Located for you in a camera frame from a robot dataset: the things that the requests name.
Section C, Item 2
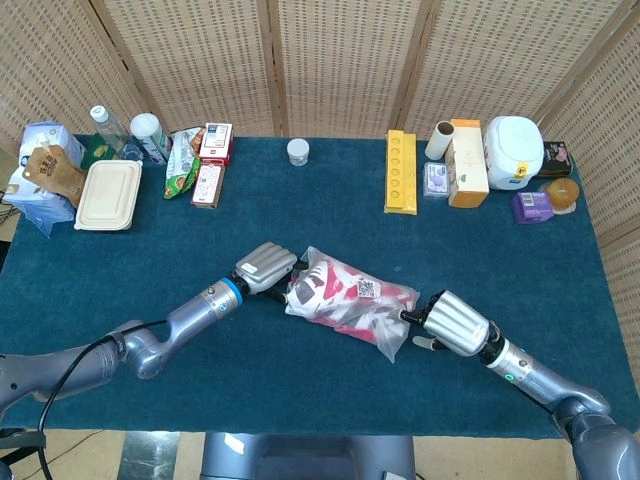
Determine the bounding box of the green snack packet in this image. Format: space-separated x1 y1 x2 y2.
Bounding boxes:
163 127 206 201

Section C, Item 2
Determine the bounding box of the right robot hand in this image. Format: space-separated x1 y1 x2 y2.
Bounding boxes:
399 289 494 358

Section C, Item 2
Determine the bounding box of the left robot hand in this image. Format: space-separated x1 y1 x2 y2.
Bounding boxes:
230 241 309 304

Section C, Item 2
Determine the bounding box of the small white jar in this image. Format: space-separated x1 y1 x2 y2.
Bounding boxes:
286 138 311 167

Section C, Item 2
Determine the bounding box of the amber round jar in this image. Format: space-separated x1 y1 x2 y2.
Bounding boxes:
544 177 581 216

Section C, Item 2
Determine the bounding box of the orange beige carton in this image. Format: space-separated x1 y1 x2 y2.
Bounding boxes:
444 118 490 209

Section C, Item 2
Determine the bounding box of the beige lidded lunch box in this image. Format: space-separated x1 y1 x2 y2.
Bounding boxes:
73 159 144 232

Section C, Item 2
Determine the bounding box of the black box pink print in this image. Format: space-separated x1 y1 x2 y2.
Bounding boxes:
537 141 574 180

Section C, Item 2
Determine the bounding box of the blue white tissue bag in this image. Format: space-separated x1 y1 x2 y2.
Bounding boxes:
2 167 76 239

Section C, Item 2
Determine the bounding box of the wicker folding screen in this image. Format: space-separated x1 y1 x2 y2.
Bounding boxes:
0 0 640 441

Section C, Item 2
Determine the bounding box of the brown paper pouch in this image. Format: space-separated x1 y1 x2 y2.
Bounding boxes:
23 145 89 209

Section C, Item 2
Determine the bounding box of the white paper roll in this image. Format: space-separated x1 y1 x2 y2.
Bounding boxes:
424 120 456 162

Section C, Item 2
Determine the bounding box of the yellow holed block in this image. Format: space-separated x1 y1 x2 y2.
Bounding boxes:
383 129 419 216

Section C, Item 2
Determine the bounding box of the purple box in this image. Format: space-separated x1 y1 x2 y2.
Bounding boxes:
510 190 555 225

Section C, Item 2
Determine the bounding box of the blue white carton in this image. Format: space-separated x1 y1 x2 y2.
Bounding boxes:
19 121 87 171

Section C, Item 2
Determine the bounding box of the red white printed clothing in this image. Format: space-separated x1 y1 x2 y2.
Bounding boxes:
287 257 419 346

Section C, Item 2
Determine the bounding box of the dark teal carpet tabletop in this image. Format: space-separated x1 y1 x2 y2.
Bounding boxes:
0 134 640 441

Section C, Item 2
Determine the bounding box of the bagged red white garment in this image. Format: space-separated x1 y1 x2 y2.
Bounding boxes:
283 245 421 365

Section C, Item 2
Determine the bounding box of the purple soap pack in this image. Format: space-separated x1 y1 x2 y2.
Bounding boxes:
422 161 451 201

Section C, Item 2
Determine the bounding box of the clear plastic water bottle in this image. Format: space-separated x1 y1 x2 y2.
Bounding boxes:
89 104 134 154

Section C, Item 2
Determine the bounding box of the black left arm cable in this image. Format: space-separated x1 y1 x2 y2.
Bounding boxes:
37 319 169 480

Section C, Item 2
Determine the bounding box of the small red white box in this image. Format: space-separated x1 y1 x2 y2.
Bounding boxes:
190 163 226 210

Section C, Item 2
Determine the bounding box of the dark green packet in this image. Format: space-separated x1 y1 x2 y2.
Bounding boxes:
79 142 121 171

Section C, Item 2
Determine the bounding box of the large red white box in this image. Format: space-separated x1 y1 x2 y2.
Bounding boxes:
198 122 235 167

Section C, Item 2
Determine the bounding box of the white rice cooker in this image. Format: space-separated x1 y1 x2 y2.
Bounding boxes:
482 115 545 191

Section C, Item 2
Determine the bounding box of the white green cylinder can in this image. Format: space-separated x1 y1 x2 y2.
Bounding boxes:
129 113 174 165

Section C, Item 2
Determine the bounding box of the grey robot torso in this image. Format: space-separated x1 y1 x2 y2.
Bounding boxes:
199 432 417 480

